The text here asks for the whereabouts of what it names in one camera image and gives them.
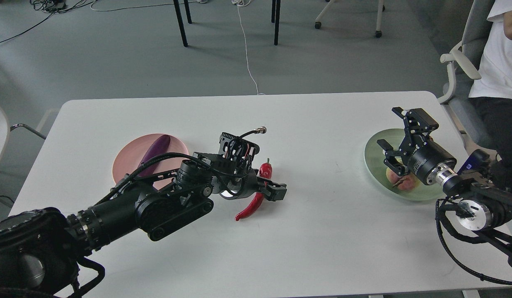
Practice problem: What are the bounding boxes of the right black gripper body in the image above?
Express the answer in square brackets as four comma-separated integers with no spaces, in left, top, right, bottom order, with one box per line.
[399,137,457,185]

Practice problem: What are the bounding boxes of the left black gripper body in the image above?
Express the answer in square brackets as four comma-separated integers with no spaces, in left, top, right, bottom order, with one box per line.
[213,170,260,200]

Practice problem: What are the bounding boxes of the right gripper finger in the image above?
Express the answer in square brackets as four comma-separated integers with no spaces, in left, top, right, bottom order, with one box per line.
[377,139,408,177]
[392,107,439,143]

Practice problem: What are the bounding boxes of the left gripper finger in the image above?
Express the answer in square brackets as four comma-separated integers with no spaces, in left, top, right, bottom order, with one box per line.
[258,177,287,202]

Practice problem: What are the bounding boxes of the red chili pepper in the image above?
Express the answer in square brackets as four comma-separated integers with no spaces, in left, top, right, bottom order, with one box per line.
[235,158,273,222]

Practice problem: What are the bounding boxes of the yellow green apple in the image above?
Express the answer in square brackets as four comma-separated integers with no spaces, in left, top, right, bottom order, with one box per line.
[385,168,420,191]

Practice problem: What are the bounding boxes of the purple eggplant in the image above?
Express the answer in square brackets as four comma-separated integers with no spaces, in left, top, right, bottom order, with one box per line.
[138,135,171,177]

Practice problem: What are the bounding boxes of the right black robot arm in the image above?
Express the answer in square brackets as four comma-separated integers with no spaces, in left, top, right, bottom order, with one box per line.
[377,107,512,286]

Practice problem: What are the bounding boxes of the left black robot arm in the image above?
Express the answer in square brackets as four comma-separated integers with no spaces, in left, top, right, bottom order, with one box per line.
[0,132,287,298]

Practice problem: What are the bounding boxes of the light green plate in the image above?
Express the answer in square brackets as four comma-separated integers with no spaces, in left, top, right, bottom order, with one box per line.
[364,128,445,202]

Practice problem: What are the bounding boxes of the grey office chair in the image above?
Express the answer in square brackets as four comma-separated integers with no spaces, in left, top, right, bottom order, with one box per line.
[438,0,496,150]

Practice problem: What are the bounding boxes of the person in white shirt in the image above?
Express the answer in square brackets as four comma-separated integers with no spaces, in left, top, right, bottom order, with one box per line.
[469,0,512,192]

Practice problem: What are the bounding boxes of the pink plate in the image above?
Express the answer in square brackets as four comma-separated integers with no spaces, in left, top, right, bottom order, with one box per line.
[112,133,188,189]

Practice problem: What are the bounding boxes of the white rolling chair base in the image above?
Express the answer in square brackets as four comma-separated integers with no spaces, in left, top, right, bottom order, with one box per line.
[314,0,385,39]

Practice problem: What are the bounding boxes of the black table legs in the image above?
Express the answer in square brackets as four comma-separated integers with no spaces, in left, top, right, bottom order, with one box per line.
[172,0,281,48]

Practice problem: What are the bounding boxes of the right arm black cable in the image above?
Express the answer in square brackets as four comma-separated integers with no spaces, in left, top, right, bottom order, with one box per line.
[435,198,512,287]

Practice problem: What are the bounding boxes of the white floor cable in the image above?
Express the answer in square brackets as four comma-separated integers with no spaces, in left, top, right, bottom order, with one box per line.
[231,0,266,96]

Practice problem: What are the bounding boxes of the black floor cables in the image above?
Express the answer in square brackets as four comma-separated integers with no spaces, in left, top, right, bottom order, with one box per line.
[0,0,207,48]

